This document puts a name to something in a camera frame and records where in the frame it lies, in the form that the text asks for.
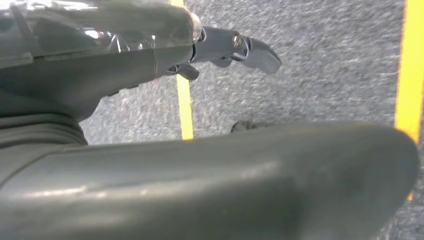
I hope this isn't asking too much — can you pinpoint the yellow floor tape square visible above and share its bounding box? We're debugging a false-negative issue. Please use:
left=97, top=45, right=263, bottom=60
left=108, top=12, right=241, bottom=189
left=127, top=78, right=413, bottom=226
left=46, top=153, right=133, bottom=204
left=168, top=0, right=424, bottom=203

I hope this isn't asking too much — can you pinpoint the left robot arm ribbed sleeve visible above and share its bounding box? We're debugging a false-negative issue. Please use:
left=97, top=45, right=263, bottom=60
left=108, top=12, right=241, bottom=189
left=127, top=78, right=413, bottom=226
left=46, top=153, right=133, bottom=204
left=0, top=114, right=89, bottom=150

